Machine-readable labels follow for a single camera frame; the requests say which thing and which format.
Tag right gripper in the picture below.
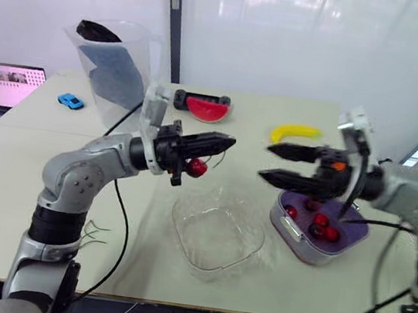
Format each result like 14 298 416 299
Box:
254 137 356 204

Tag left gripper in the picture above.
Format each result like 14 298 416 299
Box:
148 116 193 189

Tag red cherry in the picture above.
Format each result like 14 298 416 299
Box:
307 223 325 240
283 204 300 220
303 197 321 213
323 226 342 244
312 212 331 228
184 156 209 181

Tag green cherry stem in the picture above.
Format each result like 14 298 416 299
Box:
209 147 231 170
83 218 113 237
80 234 109 249

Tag purple colander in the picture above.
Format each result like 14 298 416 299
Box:
272 188 374 261

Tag pale lilac basin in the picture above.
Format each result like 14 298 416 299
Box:
262 187 376 274

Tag clear plastic bowl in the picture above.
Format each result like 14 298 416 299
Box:
162 177 274 291

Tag yellow toy banana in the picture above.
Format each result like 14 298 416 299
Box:
268 120 325 151

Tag black handheld holder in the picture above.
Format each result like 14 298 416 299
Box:
171 86 234 118

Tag toy watermelon slice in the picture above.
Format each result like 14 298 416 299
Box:
182 96 232 126

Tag blue cloth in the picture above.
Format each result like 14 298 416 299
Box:
71 39 152 113

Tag clear plastic jug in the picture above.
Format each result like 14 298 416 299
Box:
50 12 167 134

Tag blue toy car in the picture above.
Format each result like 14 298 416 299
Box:
56 92 86 113

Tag black pouch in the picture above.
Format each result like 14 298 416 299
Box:
75 19 126 46

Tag laptop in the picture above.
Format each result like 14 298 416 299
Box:
0 62 49 120

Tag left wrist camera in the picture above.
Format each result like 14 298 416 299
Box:
131 80 176 177

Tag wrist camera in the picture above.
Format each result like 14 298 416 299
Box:
131 80 176 177
326 103 381 205

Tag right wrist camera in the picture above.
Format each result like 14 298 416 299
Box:
326 103 381 205

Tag black cable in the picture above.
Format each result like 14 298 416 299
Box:
73 96 150 307
325 200 418 313

